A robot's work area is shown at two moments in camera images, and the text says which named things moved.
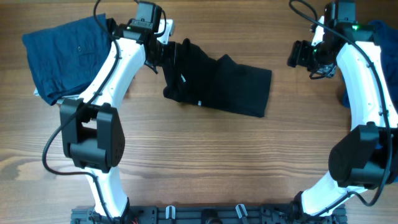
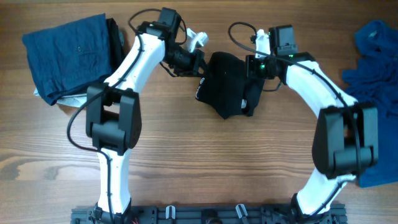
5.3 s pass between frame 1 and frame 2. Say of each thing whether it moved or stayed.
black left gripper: moved
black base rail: stayed
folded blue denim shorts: stayed
